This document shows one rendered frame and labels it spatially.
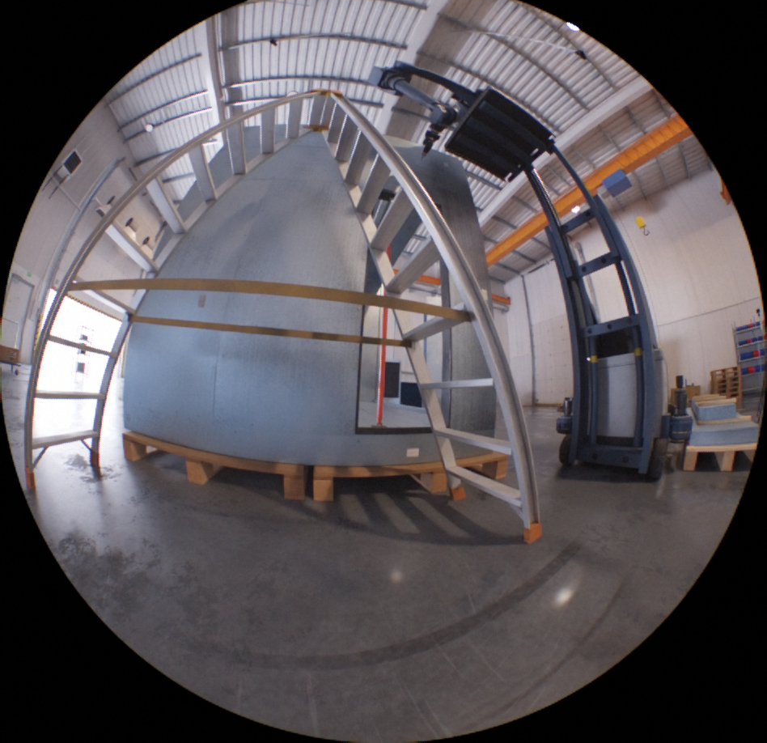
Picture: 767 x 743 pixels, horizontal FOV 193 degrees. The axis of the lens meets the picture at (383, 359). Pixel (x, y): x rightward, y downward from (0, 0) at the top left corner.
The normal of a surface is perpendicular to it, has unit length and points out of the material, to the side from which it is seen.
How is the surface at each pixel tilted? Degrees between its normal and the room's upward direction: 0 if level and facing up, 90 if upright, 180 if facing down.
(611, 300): 90
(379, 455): 90
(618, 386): 90
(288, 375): 90
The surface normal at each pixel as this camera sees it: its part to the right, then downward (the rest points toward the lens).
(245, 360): 0.26, -0.13
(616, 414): -0.95, -0.09
